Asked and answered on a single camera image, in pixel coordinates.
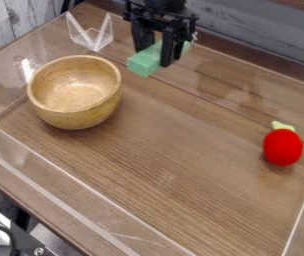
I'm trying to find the black metal equipment base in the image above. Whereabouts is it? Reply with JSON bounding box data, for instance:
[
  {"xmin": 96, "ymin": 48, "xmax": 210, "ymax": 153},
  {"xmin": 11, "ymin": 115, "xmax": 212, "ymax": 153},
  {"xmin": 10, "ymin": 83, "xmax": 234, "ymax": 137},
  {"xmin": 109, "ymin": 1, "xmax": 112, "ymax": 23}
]
[{"xmin": 0, "ymin": 225, "xmax": 71, "ymax": 256}]

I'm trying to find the red plush strawberry toy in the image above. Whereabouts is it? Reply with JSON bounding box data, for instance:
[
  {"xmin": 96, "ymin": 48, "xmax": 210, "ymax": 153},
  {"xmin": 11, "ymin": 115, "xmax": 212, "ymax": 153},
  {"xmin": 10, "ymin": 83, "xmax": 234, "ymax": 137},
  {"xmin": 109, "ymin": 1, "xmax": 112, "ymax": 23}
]
[{"xmin": 263, "ymin": 121, "xmax": 304, "ymax": 166}]

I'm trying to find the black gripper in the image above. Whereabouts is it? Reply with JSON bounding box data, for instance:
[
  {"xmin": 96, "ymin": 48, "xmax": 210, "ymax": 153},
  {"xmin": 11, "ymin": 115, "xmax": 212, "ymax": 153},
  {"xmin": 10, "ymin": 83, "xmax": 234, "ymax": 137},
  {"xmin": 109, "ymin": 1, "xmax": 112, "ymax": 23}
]
[{"xmin": 124, "ymin": 0, "xmax": 198, "ymax": 67}]

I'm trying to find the wooden bowl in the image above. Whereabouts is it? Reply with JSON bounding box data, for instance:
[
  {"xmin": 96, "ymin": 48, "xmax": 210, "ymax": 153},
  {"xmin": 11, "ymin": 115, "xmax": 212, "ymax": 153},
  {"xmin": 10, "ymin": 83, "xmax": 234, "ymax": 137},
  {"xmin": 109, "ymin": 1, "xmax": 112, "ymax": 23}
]
[{"xmin": 26, "ymin": 55, "xmax": 121, "ymax": 130}]

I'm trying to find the black cable loop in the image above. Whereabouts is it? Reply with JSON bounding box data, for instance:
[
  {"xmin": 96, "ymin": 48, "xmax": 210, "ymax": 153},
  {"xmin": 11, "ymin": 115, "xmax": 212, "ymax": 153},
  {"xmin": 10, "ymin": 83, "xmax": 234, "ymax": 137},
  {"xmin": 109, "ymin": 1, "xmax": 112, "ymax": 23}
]
[{"xmin": 0, "ymin": 224, "xmax": 18, "ymax": 256}]

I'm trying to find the green rectangular block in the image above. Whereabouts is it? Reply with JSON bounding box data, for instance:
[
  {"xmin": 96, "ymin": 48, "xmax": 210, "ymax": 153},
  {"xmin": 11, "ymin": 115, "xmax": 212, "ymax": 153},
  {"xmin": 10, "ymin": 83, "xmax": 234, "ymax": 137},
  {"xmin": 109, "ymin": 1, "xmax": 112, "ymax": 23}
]
[{"xmin": 126, "ymin": 39, "xmax": 193, "ymax": 78}]

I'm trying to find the clear acrylic tray wall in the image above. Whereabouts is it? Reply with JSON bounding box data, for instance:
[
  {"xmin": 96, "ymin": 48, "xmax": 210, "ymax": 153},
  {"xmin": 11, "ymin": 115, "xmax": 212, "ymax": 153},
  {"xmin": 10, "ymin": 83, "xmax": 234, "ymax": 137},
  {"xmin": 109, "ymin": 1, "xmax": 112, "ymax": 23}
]
[{"xmin": 0, "ymin": 128, "xmax": 194, "ymax": 256}]

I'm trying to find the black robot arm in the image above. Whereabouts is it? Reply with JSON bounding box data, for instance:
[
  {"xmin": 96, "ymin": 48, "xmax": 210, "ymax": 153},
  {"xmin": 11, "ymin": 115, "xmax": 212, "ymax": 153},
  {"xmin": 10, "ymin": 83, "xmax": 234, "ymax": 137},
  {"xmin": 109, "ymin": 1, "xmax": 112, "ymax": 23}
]
[{"xmin": 124, "ymin": 0, "xmax": 198, "ymax": 67}]

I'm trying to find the clear acrylic corner bracket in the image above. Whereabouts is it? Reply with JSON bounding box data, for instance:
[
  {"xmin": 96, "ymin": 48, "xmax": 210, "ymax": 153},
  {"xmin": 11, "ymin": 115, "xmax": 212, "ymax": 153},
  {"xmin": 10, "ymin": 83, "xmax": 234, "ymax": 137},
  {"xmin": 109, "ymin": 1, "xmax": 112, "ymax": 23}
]
[{"xmin": 65, "ymin": 12, "xmax": 113, "ymax": 52}]

